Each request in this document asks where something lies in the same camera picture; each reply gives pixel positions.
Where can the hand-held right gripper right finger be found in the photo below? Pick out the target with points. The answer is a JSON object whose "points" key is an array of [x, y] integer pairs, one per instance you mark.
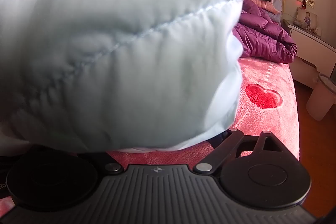
{"points": [[223, 148]]}

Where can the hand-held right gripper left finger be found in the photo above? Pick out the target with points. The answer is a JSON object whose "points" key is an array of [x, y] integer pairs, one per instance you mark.
{"points": [[112, 164]]}

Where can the light blue down jacket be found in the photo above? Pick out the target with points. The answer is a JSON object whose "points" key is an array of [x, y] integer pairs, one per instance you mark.
{"points": [[105, 43]]}

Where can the pink heart-print bed blanket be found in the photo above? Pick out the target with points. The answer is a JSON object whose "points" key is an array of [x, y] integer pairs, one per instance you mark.
{"points": [[265, 121]]}

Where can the pale plastic trash bin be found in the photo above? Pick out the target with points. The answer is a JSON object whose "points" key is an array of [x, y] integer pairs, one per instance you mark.
{"points": [[321, 100]]}

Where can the purple down jacket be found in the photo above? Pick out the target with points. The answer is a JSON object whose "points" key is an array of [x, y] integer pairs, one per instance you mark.
{"points": [[262, 35]]}

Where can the white nightstand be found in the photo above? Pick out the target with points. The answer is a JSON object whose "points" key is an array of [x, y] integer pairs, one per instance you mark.
{"points": [[309, 48]]}

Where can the pink pillow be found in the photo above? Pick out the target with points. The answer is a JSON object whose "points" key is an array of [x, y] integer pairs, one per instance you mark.
{"points": [[275, 2]]}

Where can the photo frame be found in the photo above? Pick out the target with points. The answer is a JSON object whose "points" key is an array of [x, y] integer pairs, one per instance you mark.
{"points": [[307, 18]]}

